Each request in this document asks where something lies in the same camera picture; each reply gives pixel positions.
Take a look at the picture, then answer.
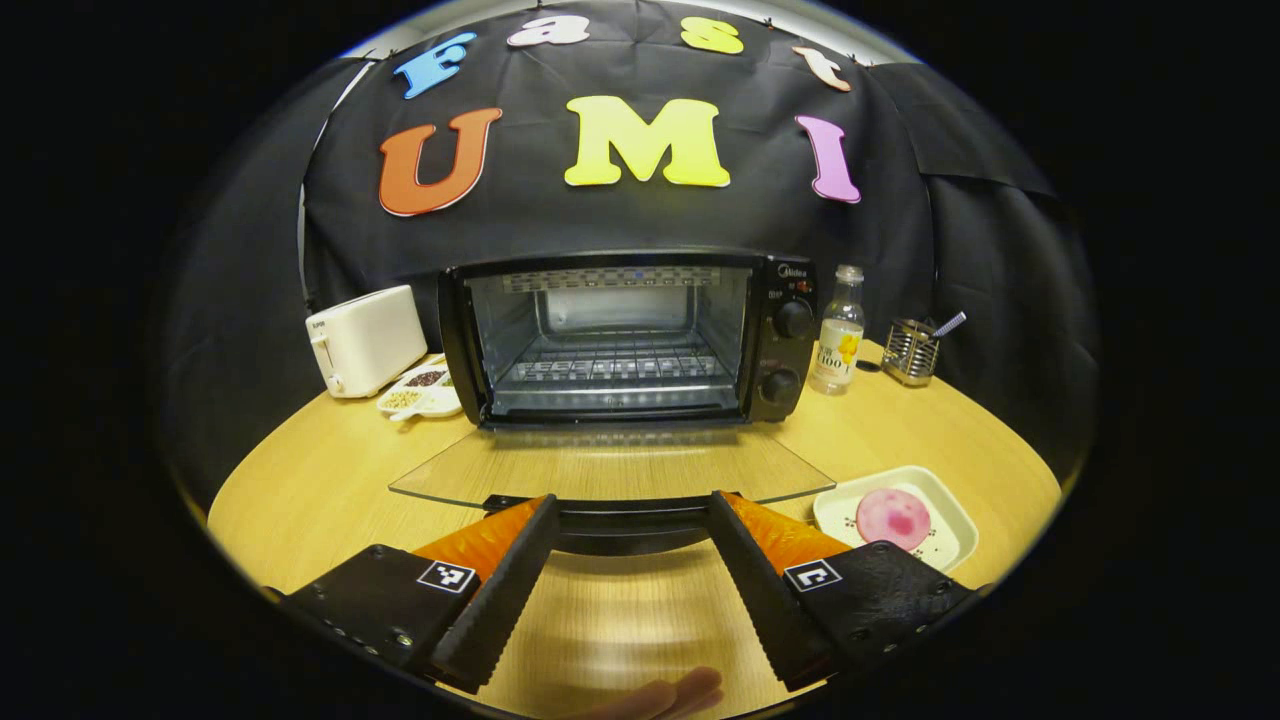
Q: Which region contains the clear glass bottle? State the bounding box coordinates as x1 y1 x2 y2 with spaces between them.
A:
808 265 866 396

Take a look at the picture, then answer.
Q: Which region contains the black electric oven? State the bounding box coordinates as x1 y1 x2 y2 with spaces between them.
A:
388 250 836 556

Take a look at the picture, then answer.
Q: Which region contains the white toaster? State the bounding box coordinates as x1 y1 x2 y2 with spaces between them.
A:
305 285 429 399

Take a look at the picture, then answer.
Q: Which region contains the white rectangular plate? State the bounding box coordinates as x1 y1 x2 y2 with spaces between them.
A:
812 465 979 574

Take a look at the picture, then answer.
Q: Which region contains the white divided snack dish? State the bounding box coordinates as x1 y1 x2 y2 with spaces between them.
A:
377 355 463 421

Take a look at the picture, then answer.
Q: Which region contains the metal oven rack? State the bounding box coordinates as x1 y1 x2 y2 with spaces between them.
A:
495 335 736 386

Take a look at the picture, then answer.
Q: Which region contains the metal wire utensil holder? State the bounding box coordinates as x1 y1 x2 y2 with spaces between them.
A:
882 318 941 388

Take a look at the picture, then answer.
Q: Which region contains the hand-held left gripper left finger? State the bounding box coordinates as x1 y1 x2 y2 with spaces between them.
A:
280 493 561 696

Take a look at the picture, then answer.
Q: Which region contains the pink ham slice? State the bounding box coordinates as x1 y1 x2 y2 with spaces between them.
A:
856 488 932 553

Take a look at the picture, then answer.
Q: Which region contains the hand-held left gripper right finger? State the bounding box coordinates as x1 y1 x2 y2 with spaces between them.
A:
707 490 976 693

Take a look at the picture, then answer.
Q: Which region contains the black backdrop cloth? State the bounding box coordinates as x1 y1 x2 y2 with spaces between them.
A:
160 0 1101 501

